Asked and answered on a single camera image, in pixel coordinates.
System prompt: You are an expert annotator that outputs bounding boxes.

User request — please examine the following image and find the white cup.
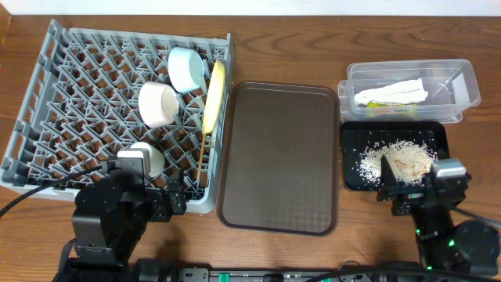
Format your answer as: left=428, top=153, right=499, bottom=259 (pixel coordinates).
left=131, top=142, right=165, bottom=178

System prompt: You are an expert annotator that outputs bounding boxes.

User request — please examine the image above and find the green snack wrapper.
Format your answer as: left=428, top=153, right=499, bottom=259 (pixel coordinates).
left=366, top=102, right=417, bottom=118

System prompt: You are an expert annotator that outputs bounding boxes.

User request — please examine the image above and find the yellow plate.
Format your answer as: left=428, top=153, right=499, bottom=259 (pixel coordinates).
left=202, top=60, right=226, bottom=135

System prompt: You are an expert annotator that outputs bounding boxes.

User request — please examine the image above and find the light blue bowl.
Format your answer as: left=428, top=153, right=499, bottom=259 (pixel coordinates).
left=168, top=47, right=207, bottom=94

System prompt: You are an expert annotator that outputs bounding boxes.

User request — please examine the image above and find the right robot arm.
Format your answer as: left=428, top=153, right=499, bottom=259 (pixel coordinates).
left=377, top=157, right=500, bottom=277

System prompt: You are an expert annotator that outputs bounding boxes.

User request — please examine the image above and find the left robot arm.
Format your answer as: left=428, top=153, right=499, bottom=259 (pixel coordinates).
left=54, top=148, right=187, bottom=282

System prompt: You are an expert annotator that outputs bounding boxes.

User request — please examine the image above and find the black waste bin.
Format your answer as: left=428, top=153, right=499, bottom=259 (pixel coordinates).
left=341, top=121, right=449, bottom=191

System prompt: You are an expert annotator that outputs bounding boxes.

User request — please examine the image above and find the grey dishwasher rack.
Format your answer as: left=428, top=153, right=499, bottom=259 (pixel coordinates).
left=1, top=21, right=235, bottom=214

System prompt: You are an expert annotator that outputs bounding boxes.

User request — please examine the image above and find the spilled rice pile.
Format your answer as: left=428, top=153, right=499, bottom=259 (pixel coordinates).
left=356, top=140, right=438, bottom=185

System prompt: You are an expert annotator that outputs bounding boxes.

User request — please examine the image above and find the clear plastic bin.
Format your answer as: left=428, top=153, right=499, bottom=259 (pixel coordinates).
left=338, top=59, right=481, bottom=123

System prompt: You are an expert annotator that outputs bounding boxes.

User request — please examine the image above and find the brown plastic tray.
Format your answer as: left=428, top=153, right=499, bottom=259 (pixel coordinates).
left=217, top=81, right=340, bottom=237

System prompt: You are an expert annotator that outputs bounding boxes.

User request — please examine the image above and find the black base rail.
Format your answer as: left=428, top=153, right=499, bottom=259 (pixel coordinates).
left=129, top=258, right=493, bottom=282

